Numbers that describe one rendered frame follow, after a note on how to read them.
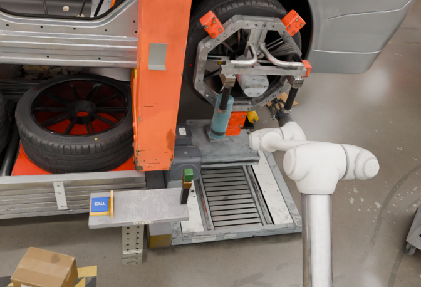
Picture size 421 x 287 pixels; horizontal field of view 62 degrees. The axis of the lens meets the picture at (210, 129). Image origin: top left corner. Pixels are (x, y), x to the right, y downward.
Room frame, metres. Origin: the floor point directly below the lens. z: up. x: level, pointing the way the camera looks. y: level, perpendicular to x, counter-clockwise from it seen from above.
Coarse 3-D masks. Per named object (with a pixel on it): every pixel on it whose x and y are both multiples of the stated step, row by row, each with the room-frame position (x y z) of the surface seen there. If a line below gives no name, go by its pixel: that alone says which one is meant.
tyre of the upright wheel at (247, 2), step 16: (208, 0) 1.77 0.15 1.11; (224, 0) 1.71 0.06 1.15; (240, 0) 1.69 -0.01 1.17; (256, 0) 1.71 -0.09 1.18; (272, 0) 1.79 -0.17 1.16; (192, 16) 1.73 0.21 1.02; (224, 16) 1.64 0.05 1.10; (272, 16) 1.72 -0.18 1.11; (192, 32) 1.61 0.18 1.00; (192, 48) 1.59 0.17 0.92; (192, 64) 1.60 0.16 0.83; (192, 80) 1.60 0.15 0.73
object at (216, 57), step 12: (276, 36) 1.90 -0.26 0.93; (228, 48) 1.68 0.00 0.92; (240, 48) 1.70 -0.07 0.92; (276, 48) 1.89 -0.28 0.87; (216, 60) 1.66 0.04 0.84; (264, 60) 1.75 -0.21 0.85; (204, 72) 1.79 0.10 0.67; (216, 72) 1.66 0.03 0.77; (216, 84) 1.76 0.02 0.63; (240, 96) 1.71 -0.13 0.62
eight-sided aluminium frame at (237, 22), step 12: (228, 24) 1.60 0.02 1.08; (240, 24) 1.57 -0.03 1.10; (252, 24) 1.60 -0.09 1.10; (264, 24) 1.64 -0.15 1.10; (276, 24) 1.63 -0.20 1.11; (228, 36) 1.56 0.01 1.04; (288, 36) 1.67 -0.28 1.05; (204, 48) 1.52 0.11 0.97; (204, 60) 1.53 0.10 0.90; (288, 60) 1.73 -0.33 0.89; (204, 84) 1.58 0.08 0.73; (276, 84) 1.73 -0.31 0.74; (288, 84) 1.69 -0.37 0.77; (204, 96) 1.54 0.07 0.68; (216, 96) 1.61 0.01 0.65; (264, 96) 1.71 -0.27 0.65; (276, 96) 1.68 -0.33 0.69; (240, 108) 1.62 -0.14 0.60; (252, 108) 1.64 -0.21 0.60
